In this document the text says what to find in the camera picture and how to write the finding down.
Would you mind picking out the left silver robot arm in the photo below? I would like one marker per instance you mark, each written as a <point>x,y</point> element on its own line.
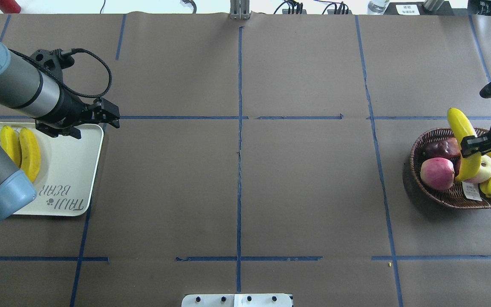
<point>33,86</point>

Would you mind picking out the pale green apple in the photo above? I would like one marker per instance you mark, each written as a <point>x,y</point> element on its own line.
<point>484,172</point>

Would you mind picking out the dark purple plum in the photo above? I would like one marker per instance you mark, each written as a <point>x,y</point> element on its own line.
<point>446,149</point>

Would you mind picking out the brown wicker basket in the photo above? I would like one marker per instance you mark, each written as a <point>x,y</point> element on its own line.
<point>454,197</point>

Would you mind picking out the pink red apple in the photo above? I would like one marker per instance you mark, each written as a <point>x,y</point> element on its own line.
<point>437,173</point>

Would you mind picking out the grey water bottle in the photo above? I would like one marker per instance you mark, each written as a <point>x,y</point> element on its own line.
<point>377,7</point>

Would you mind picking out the white bear-print tray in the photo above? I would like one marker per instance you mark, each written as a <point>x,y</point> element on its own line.
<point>68,168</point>

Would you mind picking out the aluminium frame post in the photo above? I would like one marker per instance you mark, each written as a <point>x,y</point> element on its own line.
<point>240,10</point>

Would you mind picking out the yellow banana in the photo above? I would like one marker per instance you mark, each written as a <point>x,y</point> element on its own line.
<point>463,132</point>
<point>30,154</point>
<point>9,140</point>

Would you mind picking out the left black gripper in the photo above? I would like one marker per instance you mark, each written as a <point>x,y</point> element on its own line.
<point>67,111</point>

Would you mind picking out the white mount base plate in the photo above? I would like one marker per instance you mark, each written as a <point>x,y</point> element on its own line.
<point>239,300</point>

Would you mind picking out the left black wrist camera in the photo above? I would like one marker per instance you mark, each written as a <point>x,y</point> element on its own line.
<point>53,62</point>

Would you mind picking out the red bottle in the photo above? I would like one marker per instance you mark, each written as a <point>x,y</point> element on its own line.
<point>10,7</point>

